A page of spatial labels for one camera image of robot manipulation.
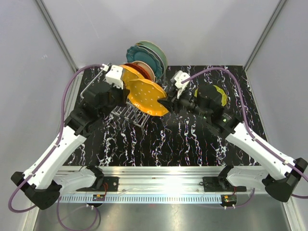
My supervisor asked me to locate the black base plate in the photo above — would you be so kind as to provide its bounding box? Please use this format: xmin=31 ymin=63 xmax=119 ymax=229
xmin=202 ymin=177 xmax=233 ymax=192
xmin=77 ymin=176 xmax=119 ymax=193

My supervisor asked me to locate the cream plate with black flower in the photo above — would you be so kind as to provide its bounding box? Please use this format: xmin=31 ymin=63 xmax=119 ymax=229
xmin=133 ymin=61 xmax=155 ymax=82

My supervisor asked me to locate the teal plate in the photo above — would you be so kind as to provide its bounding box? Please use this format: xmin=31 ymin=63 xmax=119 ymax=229
xmin=126 ymin=45 xmax=164 ymax=79

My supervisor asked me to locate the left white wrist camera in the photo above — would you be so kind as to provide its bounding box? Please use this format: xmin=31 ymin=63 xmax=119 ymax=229
xmin=103 ymin=65 xmax=124 ymax=90

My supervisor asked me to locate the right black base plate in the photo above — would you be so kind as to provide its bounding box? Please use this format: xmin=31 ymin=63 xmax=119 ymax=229
xmin=202 ymin=177 xmax=233 ymax=192

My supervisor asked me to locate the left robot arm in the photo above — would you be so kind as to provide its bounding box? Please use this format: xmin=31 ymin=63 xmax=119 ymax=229
xmin=11 ymin=81 xmax=129 ymax=210

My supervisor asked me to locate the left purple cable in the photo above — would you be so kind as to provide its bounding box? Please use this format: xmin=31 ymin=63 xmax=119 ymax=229
xmin=8 ymin=64 xmax=108 ymax=229

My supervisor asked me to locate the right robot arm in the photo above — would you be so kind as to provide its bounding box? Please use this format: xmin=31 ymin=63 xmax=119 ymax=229
xmin=158 ymin=85 xmax=308 ymax=202

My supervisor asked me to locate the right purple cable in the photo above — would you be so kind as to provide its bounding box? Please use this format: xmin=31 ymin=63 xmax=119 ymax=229
xmin=181 ymin=67 xmax=308 ymax=209

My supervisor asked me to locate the red brown scalloped plate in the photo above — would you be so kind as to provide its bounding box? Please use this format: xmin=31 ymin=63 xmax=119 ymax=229
xmin=124 ymin=63 xmax=152 ymax=80

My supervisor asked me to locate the left aluminium frame post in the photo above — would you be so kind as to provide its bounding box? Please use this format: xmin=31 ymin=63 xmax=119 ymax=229
xmin=34 ymin=0 xmax=79 ymax=72

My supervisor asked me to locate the white slotted cable duct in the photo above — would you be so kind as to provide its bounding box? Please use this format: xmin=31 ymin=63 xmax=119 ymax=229
xmin=60 ymin=193 xmax=222 ymax=204

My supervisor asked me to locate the orange dotted plate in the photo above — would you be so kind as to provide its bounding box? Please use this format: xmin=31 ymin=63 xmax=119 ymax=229
xmin=127 ymin=78 xmax=169 ymax=116

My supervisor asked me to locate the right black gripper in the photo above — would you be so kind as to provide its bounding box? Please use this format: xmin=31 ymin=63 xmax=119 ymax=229
xmin=157 ymin=86 xmax=210 ymax=121

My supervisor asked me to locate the right aluminium frame post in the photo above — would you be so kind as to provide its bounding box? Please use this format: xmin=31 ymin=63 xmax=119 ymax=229
xmin=244 ymin=0 xmax=288 ymax=72

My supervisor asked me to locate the yellow dotted plate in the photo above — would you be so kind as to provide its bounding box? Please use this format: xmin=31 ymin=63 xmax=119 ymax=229
xmin=120 ymin=65 xmax=144 ymax=85

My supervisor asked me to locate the green floral plate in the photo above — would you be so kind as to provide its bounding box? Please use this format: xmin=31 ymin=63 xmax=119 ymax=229
xmin=135 ymin=40 xmax=167 ymax=73

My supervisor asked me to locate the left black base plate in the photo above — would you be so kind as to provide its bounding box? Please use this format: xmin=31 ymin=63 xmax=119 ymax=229
xmin=77 ymin=176 xmax=119 ymax=193

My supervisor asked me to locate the aluminium mounting rail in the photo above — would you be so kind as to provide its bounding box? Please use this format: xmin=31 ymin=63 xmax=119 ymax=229
xmin=31 ymin=166 xmax=293 ymax=194

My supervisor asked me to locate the purple cable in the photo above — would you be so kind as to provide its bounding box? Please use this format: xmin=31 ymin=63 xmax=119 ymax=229
xmin=8 ymin=64 xmax=108 ymax=229
xmin=181 ymin=67 xmax=308 ymax=209

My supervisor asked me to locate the aluminium frame post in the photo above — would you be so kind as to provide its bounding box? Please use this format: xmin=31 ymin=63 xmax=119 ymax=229
xmin=244 ymin=0 xmax=288 ymax=72
xmin=34 ymin=0 xmax=79 ymax=72

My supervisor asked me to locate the grey wire dish rack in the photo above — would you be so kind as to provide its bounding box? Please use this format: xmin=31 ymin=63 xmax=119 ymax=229
xmin=80 ymin=67 xmax=150 ymax=133

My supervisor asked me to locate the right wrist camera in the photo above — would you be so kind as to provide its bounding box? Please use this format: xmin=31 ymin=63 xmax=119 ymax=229
xmin=171 ymin=70 xmax=190 ymax=99

